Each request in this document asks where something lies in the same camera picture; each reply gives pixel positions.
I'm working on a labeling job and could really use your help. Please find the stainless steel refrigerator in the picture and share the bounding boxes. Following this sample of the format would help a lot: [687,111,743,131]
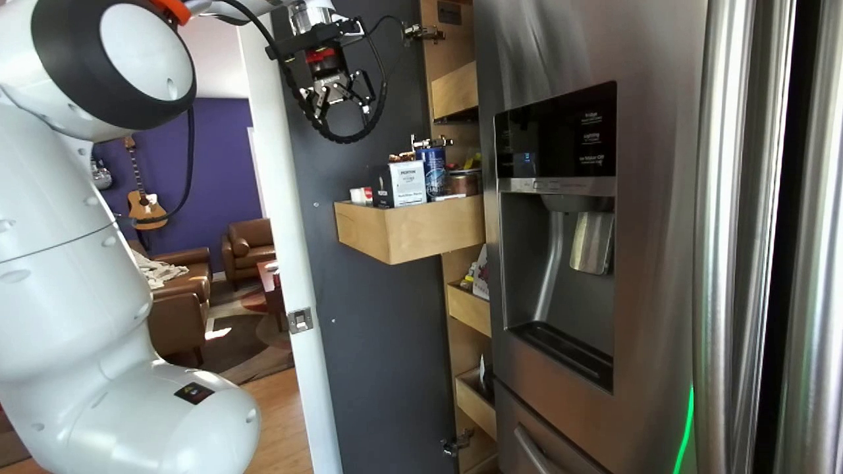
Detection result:
[471,0,843,474]

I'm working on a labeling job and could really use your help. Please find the dark bottle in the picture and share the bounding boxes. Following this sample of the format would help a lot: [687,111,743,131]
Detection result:
[374,162,396,210]

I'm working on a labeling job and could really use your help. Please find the grey electric guitar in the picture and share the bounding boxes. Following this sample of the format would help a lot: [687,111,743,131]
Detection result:
[91,140,118,192]

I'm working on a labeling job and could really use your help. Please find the curved steel freezer drawer handle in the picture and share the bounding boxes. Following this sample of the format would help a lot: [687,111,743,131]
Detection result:
[510,423,569,474]

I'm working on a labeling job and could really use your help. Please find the dark pantry cabinet door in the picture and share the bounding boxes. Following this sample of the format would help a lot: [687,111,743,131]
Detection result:
[247,0,460,474]

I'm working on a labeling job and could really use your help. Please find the small red white jar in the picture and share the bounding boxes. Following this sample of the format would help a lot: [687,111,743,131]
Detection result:
[348,183,381,210]

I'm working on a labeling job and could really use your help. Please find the pull-out pantry shelves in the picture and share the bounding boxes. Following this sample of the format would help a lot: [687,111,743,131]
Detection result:
[420,0,500,474]

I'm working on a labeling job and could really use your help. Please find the vertical steel fridge door handle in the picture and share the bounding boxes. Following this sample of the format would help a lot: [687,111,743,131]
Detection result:
[694,0,777,474]
[772,0,843,474]

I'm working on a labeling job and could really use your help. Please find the wooden pull-out pantry drawer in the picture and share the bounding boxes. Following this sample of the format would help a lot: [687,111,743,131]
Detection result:
[333,192,489,267]
[428,57,482,124]
[442,278,496,341]
[450,366,500,441]
[456,435,500,474]

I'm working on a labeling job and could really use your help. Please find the cream knitted blanket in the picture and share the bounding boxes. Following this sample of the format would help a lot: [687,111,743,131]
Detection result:
[130,248,192,294]

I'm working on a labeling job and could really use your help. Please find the brown leather armchair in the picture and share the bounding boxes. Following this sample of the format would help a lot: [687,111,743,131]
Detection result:
[219,216,279,285]

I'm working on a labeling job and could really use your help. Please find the brown jar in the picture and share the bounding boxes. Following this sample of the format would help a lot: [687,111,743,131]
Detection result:
[442,165,485,200]

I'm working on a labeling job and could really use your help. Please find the white food box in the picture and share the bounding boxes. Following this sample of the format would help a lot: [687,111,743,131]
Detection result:
[388,156,433,210]

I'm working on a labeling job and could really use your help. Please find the metal door hinge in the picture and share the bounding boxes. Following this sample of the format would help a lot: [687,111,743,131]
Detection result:
[440,431,477,460]
[398,17,449,46]

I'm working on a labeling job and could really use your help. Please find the blue can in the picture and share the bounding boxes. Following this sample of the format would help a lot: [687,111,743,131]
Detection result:
[416,140,450,200]

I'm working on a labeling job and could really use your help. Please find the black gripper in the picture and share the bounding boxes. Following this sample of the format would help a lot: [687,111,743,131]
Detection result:
[279,20,381,125]

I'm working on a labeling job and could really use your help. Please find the acoustic guitar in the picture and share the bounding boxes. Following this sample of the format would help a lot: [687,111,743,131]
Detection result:
[122,131,172,233]

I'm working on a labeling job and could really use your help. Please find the brown leather sofa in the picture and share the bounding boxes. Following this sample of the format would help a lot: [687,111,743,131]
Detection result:
[139,244,216,369]

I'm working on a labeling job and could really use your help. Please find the low coffee table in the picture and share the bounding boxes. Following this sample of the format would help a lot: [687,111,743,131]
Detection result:
[203,287,295,353]

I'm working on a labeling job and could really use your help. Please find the fridge water ice dispenser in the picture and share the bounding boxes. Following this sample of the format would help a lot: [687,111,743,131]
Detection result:
[492,79,619,395]

